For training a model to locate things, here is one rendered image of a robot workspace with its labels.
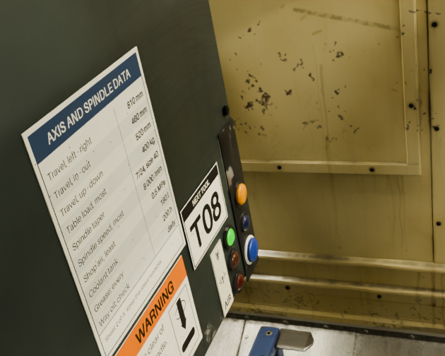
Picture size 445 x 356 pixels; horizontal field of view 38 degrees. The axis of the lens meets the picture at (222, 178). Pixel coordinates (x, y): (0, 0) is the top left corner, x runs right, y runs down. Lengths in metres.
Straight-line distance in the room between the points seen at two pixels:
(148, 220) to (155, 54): 0.14
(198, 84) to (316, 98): 0.83
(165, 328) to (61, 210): 0.20
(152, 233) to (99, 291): 0.09
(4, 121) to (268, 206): 1.28
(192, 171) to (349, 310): 1.21
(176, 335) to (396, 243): 1.06
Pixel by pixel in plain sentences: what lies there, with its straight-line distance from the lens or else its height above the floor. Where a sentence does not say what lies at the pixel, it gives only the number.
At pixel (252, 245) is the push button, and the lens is 0.78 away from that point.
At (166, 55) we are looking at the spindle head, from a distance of 0.60.
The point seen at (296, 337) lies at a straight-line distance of 1.31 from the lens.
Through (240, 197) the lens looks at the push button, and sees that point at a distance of 0.74.
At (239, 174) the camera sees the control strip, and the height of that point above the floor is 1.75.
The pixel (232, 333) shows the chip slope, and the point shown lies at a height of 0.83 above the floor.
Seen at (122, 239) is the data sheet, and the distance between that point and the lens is 0.53.
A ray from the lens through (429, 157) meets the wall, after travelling 1.49.
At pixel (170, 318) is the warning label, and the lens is 0.62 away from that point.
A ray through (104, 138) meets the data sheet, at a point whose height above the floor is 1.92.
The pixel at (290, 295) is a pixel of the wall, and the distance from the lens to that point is 1.82.
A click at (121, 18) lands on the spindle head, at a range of 0.53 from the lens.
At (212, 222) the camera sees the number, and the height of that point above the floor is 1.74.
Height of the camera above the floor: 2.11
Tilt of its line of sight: 28 degrees down
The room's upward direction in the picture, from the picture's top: 12 degrees counter-clockwise
